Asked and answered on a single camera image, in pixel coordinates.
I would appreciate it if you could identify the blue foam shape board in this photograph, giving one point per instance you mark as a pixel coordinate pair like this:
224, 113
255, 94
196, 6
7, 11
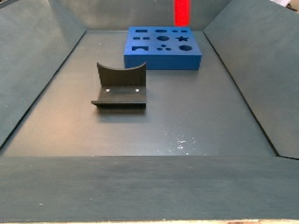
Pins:
163, 47

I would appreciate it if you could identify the red hexagon bar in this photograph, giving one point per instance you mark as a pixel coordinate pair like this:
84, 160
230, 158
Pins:
182, 12

